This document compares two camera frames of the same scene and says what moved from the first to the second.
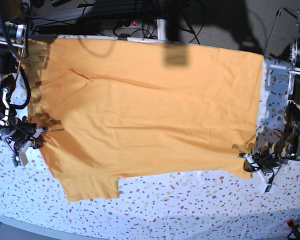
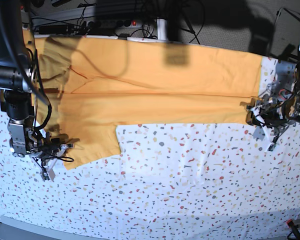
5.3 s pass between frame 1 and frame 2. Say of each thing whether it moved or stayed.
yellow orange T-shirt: moved
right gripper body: moved
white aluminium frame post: stayed
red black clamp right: stayed
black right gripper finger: moved
